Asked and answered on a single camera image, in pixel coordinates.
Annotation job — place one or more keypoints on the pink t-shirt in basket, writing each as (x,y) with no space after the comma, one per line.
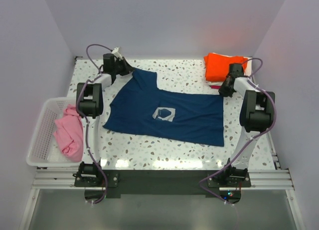
(69,134)

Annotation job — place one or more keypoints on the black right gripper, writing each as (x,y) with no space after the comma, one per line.
(223,92)

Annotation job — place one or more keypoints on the folded magenta t-shirt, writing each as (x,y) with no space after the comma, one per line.
(215,86)

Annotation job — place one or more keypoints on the aluminium frame rail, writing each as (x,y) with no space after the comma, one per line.
(61,178)

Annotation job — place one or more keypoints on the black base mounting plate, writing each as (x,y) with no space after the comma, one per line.
(115,183)

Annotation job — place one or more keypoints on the folded orange t-shirt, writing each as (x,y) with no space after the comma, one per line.
(217,66)

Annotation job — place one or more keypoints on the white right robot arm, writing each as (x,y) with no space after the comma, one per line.
(257,116)

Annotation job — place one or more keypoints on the white plastic laundry basket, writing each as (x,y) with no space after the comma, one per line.
(43,150)

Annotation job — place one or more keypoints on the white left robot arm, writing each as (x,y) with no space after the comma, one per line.
(90,104)

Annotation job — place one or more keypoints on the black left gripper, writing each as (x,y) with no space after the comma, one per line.
(127,68)

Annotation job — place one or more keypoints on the navy blue printed t-shirt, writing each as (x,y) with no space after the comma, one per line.
(141,108)

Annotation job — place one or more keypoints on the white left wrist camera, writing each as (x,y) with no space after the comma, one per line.
(116,53)

